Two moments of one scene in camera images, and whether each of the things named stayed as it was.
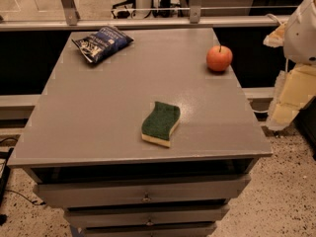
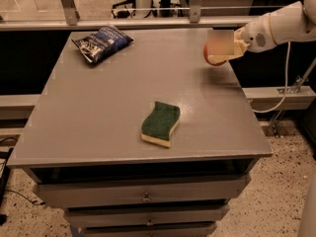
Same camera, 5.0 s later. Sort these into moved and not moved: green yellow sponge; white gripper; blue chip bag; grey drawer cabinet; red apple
Moved: red apple; white gripper
Not moved: blue chip bag; green yellow sponge; grey drawer cabinet
